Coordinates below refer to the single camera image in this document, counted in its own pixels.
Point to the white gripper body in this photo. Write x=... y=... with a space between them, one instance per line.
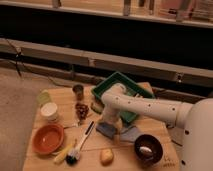
x=111 y=116

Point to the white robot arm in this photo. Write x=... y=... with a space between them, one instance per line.
x=195 y=119

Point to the green cucumber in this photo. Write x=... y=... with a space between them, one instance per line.
x=97 y=107

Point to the grey blue cloth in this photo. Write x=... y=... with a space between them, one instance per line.
x=130 y=133

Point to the brown grape bunch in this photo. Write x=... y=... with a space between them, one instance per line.
x=81 y=111

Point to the green plastic tray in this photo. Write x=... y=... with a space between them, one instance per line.
x=131 y=88

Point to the yellow potato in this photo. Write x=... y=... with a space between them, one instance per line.
x=106 y=156

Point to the dark metal cup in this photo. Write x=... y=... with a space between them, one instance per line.
x=78 y=90

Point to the dark brown bowl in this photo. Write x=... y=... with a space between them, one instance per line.
x=148 y=149

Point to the black white dish brush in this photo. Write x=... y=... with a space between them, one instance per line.
x=74 y=154

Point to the white cup stack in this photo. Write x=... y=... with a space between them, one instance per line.
x=49 y=111

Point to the yellow banana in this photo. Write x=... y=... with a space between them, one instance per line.
x=60 y=157

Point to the orange bowl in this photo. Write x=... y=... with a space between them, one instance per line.
x=48 y=139

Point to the light green cup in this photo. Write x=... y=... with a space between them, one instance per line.
x=43 y=98

